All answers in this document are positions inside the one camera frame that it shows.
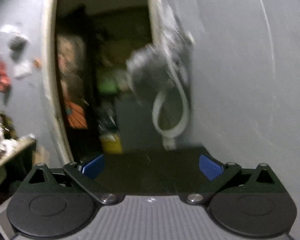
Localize yellow container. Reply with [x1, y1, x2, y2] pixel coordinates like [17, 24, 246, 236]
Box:
[100, 133, 123, 154]

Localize grey cabinet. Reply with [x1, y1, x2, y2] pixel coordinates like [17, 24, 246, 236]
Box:
[115, 96, 164, 153]

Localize green box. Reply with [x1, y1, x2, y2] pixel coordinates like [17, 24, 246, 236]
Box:
[97, 77, 118, 94]

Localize wooden side shelf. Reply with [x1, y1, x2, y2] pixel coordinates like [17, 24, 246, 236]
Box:
[0, 137, 36, 184]

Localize person in orange shirt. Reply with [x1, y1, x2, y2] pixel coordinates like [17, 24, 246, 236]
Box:
[57, 33, 88, 129]

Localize red plastic bag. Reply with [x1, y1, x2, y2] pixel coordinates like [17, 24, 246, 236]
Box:
[0, 56, 11, 93]

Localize white looped hose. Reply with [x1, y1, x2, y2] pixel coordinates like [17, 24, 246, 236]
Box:
[152, 62, 191, 138]

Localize orange wall hook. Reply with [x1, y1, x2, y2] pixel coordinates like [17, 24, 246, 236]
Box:
[32, 58, 42, 69]

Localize white wall socket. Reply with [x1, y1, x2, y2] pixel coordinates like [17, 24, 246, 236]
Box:
[14, 60, 32, 80]

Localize grey bag on wall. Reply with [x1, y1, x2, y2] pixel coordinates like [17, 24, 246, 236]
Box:
[0, 24, 29, 53]

